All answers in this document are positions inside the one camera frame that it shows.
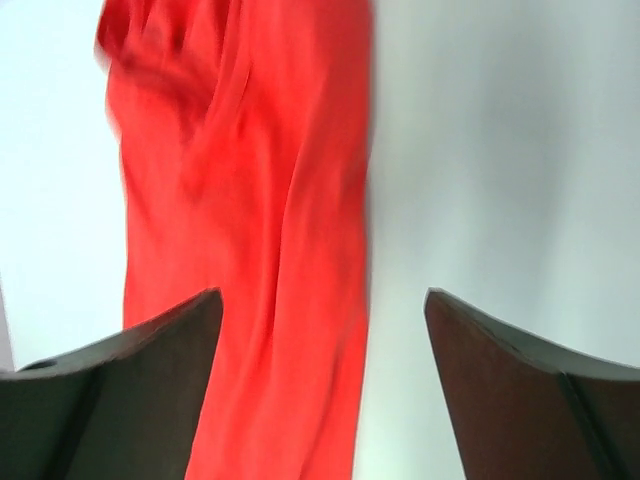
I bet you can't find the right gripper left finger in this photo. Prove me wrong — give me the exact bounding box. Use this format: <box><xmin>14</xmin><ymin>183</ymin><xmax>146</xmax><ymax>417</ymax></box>
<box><xmin>1</xmin><ymin>290</ymin><xmax>223</xmax><ymax>480</ymax></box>

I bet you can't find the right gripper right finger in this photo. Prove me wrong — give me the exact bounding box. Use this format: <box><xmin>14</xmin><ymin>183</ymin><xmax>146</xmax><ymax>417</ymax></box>
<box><xmin>424</xmin><ymin>289</ymin><xmax>639</xmax><ymax>480</ymax></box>

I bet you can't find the red tank top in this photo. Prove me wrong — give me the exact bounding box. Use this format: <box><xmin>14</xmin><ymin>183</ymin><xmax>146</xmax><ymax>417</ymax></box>
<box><xmin>96</xmin><ymin>1</ymin><xmax>372</xmax><ymax>479</ymax></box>

